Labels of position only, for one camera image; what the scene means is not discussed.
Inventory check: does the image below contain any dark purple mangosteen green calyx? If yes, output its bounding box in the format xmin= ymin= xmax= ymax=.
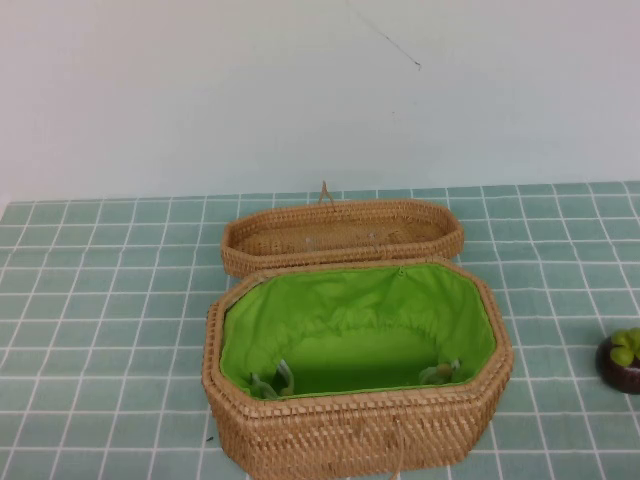
xmin=598 ymin=327 xmax=640 ymax=396

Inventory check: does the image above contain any green white checked tablecloth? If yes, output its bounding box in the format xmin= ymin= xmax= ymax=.
xmin=0 ymin=182 xmax=640 ymax=480

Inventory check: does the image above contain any woven rattan basket lid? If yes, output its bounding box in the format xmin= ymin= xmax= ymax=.
xmin=221 ymin=180 xmax=465 ymax=279

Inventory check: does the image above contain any woven rattan basket green lining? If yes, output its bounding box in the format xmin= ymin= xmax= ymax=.
xmin=204 ymin=255 xmax=516 ymax=480

